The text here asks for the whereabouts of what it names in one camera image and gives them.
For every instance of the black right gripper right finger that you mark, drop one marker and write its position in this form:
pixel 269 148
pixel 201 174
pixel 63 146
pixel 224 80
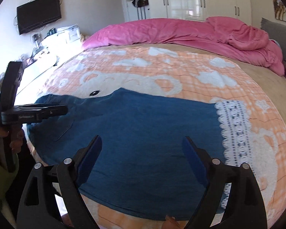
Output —
pixel 245 206

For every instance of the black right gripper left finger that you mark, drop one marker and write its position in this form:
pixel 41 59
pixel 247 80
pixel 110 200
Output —
pixel 38 208

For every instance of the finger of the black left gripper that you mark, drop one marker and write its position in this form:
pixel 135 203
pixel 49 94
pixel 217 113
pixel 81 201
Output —
pixel 32 113

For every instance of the blue denim pants lace hem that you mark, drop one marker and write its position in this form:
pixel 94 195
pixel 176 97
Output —
pixel 142 170

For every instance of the left hand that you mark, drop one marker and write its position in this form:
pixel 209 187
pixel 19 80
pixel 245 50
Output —
pixel 16 135

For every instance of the right hand red nails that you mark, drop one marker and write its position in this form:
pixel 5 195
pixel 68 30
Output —
pixel 170 223

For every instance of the white cluttered desk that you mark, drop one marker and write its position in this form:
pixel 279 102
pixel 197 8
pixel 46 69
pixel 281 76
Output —
pixel 53 51

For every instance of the tan bed sheet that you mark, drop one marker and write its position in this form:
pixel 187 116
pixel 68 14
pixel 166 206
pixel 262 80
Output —
pixel 273 85

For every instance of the orange white bear blanket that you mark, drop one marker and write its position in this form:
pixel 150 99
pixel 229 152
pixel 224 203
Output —
pixel 176 74

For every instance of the pink duvet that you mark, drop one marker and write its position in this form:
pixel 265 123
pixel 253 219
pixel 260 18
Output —
pixel 224 36

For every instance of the grey quilted headboard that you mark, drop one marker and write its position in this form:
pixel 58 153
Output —
pixel 277 32

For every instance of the white glossy wardrobe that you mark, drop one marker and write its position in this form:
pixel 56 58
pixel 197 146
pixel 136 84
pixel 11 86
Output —
pixel 194 10

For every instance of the black wall television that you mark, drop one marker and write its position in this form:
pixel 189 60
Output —
pixel 36 14

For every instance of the floral wall painting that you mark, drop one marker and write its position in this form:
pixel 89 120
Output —
pixel 279 10

